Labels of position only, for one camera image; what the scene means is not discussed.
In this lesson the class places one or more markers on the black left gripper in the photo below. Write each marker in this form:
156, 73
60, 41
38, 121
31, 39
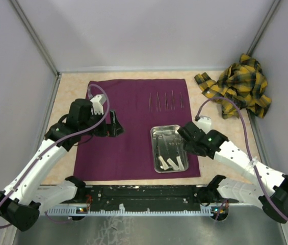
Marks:
113, 129

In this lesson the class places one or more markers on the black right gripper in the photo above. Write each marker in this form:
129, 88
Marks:
187, 145

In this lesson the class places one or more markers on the purple cloth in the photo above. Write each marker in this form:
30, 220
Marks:
129, 155

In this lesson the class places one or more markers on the steel instrument tray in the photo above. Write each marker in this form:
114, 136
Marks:
169, 130

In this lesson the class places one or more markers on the white packaged instrument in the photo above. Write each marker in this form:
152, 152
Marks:
163, 162

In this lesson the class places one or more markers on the surgical scissors steel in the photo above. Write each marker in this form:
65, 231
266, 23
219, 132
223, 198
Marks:
162, 146

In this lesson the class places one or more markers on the steel tweezers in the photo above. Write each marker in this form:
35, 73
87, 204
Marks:
158, 106
181, 100
166, 102

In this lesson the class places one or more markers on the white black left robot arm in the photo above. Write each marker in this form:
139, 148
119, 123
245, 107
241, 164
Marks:
36, 163

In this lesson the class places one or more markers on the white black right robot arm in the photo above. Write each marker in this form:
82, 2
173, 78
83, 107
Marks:
264, 187

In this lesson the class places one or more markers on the steel forceps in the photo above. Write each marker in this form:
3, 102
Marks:
174, 143

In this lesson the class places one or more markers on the white packaged blade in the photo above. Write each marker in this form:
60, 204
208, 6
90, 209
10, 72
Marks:
180, 164
172, 164

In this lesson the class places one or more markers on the yellow plaid shirt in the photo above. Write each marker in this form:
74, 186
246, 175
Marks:
244, 83

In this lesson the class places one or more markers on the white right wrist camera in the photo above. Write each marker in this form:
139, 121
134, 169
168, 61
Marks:
204, 123

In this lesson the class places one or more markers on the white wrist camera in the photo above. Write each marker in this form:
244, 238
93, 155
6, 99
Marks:
204, 123
97, 104

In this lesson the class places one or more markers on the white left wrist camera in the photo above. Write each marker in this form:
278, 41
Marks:
97, 104

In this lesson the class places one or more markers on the aluminium frame rail front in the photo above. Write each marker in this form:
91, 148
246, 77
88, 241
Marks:
84, 210

